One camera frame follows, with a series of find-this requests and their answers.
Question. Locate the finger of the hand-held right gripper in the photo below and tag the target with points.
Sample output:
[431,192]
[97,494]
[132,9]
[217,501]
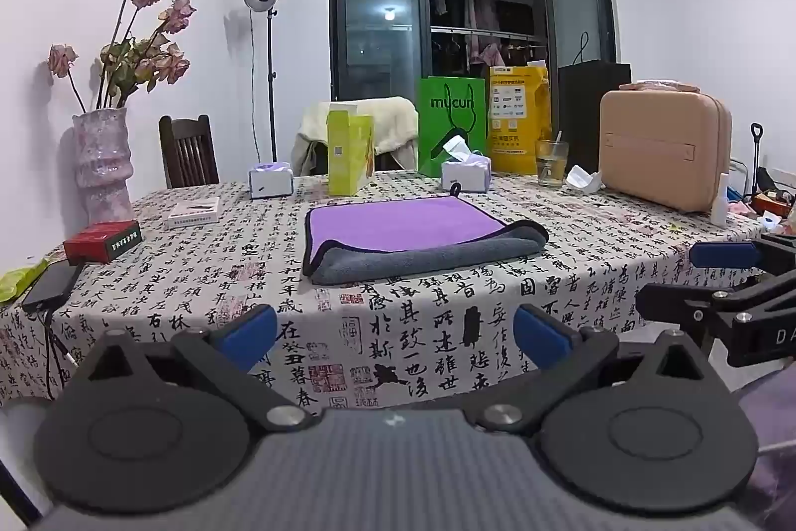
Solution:
[724,255]
[678,302]

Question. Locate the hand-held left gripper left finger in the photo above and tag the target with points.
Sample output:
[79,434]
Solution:
[249,335]

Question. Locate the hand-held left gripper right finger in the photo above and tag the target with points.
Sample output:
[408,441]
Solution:
[540,341]

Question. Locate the purple and grey towel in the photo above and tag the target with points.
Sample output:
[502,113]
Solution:
[398,223]

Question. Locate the small white bottle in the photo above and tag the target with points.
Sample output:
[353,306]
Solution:
[719,207]

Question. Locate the small red box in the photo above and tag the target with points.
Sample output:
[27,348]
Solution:
[771,204]

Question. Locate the person's purple clothing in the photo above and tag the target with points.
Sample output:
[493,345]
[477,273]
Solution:
[768,419]

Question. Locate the pink hard case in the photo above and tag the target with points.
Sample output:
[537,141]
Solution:
[659,151]

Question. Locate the flat white box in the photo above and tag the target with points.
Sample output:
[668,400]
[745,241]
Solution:
[193,212]

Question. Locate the white tissue box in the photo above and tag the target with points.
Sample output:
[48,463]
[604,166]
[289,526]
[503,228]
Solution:
[270,184]
[466,177]

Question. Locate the crumpled white tissue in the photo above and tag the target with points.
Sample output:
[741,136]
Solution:
[583,179]

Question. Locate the red and black box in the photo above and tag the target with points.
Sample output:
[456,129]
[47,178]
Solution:
[99,243]

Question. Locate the glass cup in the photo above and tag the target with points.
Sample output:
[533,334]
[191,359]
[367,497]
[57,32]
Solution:
[551,165]

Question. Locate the pink flat item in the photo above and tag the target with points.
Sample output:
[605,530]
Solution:
[659,85]

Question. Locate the dark wooden chair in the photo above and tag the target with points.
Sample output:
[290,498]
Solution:
[186,151]

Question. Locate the black paper bag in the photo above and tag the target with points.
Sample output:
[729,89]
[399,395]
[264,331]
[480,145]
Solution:
[581,120]

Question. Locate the black smartphone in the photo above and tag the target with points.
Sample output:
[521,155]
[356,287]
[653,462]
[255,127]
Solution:
[53,285]

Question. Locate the yellow-green carton box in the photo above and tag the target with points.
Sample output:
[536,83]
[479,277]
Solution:
[348,158]

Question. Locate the yellow paper bag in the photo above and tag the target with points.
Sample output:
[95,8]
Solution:
[516,133]

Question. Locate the pink speckled ceramic vase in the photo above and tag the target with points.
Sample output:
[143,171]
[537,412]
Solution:
[102,164]

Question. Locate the green snack packet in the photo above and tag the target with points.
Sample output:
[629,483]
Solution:
[18,280]

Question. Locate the green paper bag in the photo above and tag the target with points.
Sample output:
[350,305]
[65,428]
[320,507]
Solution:
[451,102]

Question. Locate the chair with white fleece cover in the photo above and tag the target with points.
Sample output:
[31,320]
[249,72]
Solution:
[392,120]

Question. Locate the hanging clothes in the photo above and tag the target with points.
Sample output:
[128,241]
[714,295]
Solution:
[482,2]

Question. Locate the black framed sliding glass door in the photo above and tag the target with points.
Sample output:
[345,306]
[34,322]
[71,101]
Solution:
[373,8]

